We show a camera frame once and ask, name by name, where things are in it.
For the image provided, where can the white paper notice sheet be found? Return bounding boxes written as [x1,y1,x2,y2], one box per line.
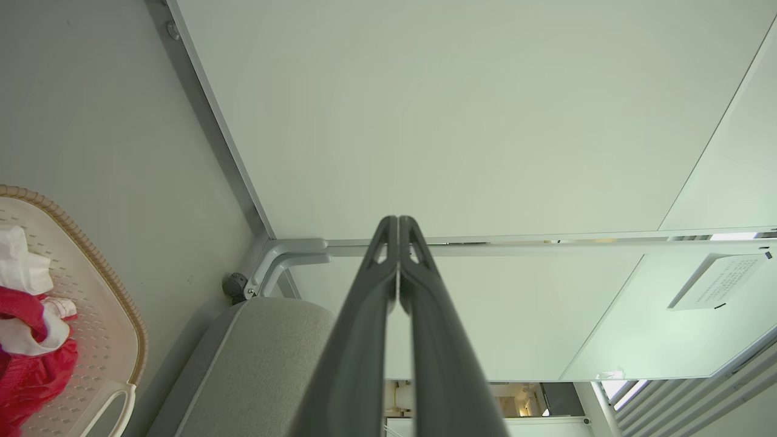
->
[667,252,769,311]

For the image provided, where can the red garment with white patch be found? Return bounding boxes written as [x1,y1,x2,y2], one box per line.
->
[0,286,80,437]

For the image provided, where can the grey fabric sofa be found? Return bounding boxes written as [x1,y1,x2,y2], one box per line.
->
[146,296,389,437]

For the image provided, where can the black caster wheel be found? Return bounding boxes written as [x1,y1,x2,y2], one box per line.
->
[222,273,249,305]

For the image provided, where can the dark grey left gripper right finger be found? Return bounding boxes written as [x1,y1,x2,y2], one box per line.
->
[399,216,509,437]

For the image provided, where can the red white striped jersey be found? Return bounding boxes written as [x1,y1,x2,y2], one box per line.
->
[0,226,78,357]

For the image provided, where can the cream perforated laundry basket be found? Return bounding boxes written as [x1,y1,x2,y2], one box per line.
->
[0,185,149,437]

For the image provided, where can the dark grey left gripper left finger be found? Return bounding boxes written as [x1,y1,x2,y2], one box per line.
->
[290,216,399,437]

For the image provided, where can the white window blinds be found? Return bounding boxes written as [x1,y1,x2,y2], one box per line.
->
[598,343,777,437]

